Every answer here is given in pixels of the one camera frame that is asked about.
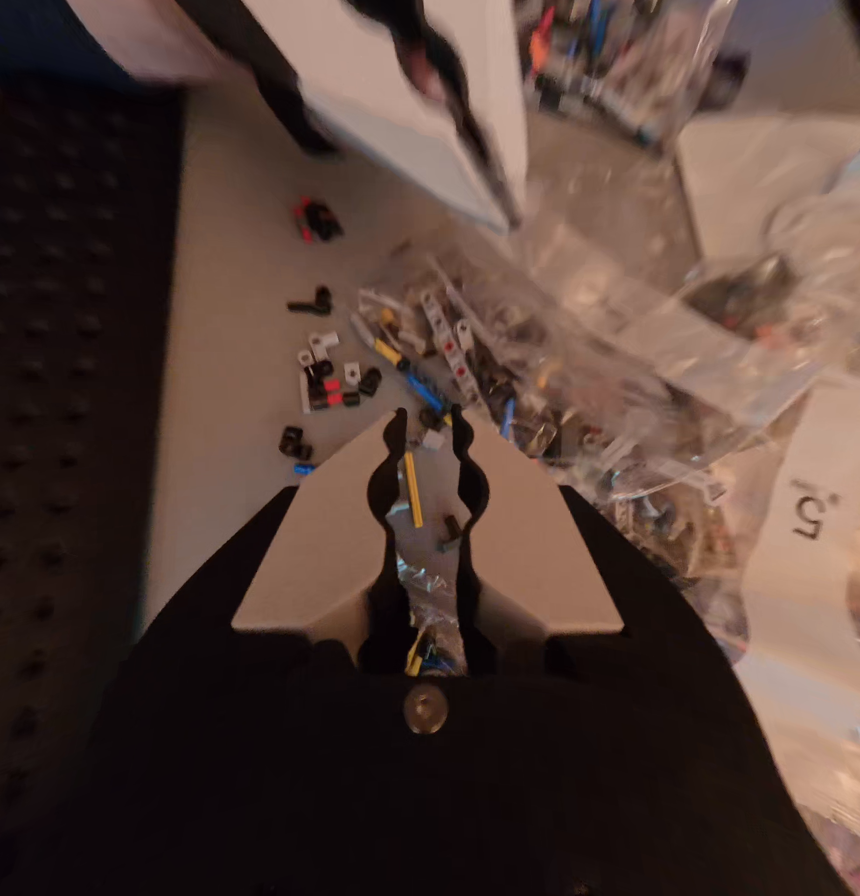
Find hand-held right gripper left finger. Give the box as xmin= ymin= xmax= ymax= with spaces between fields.
xmin=231 ymin=409 xmax=407 ymax=674

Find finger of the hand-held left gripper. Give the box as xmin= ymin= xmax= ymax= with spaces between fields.
xmin=437 ymin=0 xmax=529 ymax=218
xmin=244 ymin=0 xmax=508 ymax=232

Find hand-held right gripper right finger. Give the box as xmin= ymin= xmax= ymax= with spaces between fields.
xmin=452 ymin=406 xmax=624 ymax=676

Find black piece with red pin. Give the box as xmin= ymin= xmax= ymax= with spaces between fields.
xmin=293 ymin=197 xmax=344 ymax=244

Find yellow lego axle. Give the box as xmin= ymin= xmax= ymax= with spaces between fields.
xmin=402 ymin=450 xmax=425 ymax=529

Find black lego tyre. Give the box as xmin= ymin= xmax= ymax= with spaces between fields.
xmin=703 ymin=52 xmax=751 ymax=113

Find person's left hand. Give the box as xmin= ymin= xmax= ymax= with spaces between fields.
xmin=66 ymin=0 xmax=221 ymax=84

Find small clear bag coloured pins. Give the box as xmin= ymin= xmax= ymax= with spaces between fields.
xmin=395 ymin=553 xmax=466 ymax=676

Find clear bag of dark pieces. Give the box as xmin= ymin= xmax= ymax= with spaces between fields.
xmin=517 ymin=0 xmax=742 ymax=151

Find black connector with red pins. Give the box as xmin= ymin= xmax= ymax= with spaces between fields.
xmin=309 ymin=378 xmax=361 ymax=411

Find clear bag with white label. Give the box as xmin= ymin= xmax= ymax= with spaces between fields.
xmin=738 ymin=378 xmax=860 ymax=834

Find dark perforated panel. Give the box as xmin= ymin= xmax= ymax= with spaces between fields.
xmin=0 ymin=77 xmax=186 ymax=841

